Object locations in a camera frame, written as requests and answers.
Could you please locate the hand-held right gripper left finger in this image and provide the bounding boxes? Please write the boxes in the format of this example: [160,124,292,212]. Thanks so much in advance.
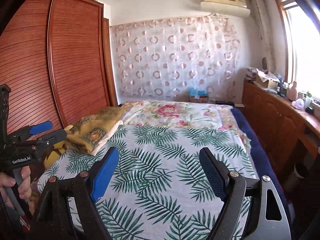
[29,146,120,240]

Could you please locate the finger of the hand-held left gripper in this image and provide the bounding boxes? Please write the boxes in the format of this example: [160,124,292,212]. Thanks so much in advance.
[32,129,67,147]
[17,121,53,141]

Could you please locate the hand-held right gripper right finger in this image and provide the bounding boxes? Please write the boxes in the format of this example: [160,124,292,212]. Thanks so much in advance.
[199,146,292,240]

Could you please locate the golden patterned shirt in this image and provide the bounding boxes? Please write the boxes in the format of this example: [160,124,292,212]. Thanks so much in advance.
[64,106,125,154]

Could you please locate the person's left hand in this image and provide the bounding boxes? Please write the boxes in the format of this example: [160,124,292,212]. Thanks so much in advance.
[0,166,32,208]

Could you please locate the yellow plush toy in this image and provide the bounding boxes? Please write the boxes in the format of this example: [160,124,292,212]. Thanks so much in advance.
[43,141,67,171]

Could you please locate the floral leaf printed bed sheet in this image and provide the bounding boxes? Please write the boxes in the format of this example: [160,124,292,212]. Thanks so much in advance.
[37,100,260,240]

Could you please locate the navy blue blanket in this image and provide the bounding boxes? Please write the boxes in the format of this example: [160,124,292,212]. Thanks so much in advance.
[230,106,293,218]

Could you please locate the wooden louvered wardrobe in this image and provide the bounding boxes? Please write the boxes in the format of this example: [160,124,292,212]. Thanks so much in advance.
[0,0,118,180]

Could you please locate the cardboard box with blue contents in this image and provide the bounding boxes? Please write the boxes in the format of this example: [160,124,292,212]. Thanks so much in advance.
[189,87,209,103]

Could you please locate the low wooden cabinet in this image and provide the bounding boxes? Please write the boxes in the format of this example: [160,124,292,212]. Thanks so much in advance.
[242,79,320,180]

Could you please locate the white waste bin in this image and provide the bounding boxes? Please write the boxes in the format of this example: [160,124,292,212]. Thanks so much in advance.
[285,164,308,193]

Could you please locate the patterned cloth bundle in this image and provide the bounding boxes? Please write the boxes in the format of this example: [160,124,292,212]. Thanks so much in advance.
[246,66,258,79]

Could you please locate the open cardboard box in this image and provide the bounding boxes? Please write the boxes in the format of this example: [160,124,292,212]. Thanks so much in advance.
[255,70,280,89]

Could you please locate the pink bottle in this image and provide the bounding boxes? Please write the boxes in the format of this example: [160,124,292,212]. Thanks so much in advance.
[286,81,298,100]

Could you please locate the sheer circle patterned curtain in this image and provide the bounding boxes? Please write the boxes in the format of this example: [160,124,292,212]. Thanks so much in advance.
[110,15,242,100]

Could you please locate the white patterned window curtain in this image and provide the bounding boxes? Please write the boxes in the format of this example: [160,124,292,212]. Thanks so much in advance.
[250,0,275,73]

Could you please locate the wooden framed window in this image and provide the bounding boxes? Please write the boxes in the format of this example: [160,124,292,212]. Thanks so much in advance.
[274,0,320,98]

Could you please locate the white wall air conditioner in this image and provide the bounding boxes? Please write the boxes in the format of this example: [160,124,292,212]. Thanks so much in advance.
[200,0,251,18]

